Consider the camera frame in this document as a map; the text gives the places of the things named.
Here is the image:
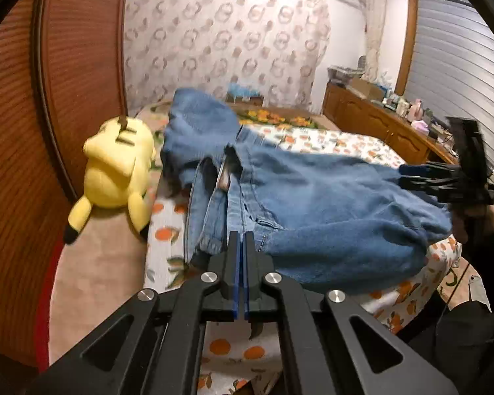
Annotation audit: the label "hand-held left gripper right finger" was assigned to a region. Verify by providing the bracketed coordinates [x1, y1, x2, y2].
[243, 230, 459, 395]

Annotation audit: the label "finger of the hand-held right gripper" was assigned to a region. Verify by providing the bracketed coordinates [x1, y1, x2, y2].
[398, 177, 451, 204]
[398, 163, 453, 178]

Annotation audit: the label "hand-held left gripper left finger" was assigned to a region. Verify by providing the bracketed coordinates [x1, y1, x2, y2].
[25, 230, 242, 395]

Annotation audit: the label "blue denim pants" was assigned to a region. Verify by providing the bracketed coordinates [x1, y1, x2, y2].
[160, 88, 454, 296]

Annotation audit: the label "person's right hand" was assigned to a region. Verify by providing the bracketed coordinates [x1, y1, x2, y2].
[452, 203, 494, 244]

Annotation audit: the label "wooden sideboard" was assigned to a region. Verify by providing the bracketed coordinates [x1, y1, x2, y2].
[322, 81, 462, 166]

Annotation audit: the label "grey window blind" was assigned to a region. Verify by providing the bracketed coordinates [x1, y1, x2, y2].
[403, 0, 494, 184]

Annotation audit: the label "orange print white bedsheet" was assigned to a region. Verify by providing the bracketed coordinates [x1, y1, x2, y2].
[142, 109, 465, 395]

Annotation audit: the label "open cardboard box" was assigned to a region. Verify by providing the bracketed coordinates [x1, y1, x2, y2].
[346, 76, 384, 100]

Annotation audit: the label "pile of papers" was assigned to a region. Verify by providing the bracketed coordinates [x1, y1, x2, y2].
[327, 65, 365, 86]

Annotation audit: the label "beige blanket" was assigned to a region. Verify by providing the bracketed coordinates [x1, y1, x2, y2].
[48, 210, 159, 369]

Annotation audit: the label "tied patterned side curtain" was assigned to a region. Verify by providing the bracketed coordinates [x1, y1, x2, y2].
[360, 0, 388, 84]

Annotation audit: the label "floral blanket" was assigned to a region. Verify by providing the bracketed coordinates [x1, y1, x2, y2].
[230, 106, 318, 131]

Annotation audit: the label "yellow plush toy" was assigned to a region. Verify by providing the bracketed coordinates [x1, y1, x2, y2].
[63, 116, 157, 245]

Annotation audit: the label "person's dark clothing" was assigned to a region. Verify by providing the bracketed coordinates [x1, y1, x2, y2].
[405, 292, 494, 395]

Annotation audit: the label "cardboard box with blue items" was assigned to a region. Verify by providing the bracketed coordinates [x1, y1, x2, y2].
[225, 82, 265, 106]

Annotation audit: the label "circle patterned curtain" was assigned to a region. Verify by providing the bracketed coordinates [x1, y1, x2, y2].
[123, 0, 332, 113]

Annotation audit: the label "wooden headboard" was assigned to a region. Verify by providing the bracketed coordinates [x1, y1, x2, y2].
[0, 0, 131, 365]

